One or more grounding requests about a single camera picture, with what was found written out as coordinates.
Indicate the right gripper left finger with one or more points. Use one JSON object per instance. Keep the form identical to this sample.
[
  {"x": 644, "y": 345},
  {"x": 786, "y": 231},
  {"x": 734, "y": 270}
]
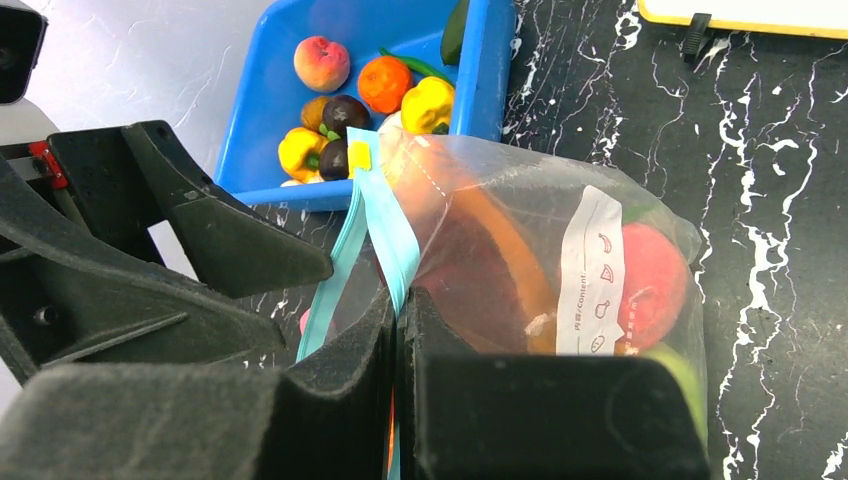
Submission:
[{"x": 325, "y": 417}]

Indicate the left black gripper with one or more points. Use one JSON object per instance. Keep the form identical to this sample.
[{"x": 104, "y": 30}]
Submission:
[{"x": 144, "y": 263}]

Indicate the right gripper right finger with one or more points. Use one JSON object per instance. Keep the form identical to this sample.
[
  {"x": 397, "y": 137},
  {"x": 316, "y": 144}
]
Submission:
[{"x": 466, "y": 415}]

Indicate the hot dog bun toy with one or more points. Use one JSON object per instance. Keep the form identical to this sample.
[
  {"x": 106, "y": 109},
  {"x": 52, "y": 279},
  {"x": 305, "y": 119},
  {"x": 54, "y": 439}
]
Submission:
[{"x": 486, "y": 281}]

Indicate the clear zip top bag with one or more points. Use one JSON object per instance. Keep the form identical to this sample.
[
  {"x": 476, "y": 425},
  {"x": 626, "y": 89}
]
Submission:
[{"x": 571, "y": 214}]

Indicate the green round melon toy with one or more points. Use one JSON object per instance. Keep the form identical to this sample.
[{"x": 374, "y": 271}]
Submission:
[{"x": 688, "y": 381}]

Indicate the pink peach toy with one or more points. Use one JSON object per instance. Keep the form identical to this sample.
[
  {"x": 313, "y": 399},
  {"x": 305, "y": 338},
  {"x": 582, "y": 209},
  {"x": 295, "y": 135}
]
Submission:
[
  {"x": 655, "y": 288},
  {"x": 322, "y": 65}
]

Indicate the pink white cube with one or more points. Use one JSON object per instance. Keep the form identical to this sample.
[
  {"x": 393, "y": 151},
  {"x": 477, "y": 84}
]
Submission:
[{"x": 304, "y": 320}]

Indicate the blue plastic bin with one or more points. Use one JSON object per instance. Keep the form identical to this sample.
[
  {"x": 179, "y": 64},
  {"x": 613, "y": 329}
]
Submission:
[{"x": 270, "y": 95}]

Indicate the dark purple plum toy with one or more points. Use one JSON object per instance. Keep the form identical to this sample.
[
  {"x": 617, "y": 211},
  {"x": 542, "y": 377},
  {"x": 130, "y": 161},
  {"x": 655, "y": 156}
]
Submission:
[
  {"x": 333, "y": 161},
  {"x": 344, "y": 111}
]

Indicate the orange tangerine toy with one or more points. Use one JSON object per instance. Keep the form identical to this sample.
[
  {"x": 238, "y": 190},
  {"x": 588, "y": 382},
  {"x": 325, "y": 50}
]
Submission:
[{"x": 383, "y": 82}]

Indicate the green chili pepper toy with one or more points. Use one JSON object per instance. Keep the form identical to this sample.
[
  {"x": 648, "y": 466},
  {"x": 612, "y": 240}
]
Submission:
[{"x": 418, "y": 66}]

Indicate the dark green avocado toy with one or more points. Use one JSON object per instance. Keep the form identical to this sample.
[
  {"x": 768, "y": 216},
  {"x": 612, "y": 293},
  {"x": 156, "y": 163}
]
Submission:
[{"x": 453, "y": 34}]

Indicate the white dry-erase board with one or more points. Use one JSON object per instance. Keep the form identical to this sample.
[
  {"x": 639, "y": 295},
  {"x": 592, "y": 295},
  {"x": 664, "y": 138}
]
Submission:
[{"x": 808, "y": 18}]

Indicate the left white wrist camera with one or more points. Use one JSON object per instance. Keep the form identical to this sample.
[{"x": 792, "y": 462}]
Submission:
[{"x": 22, "y": 35}]

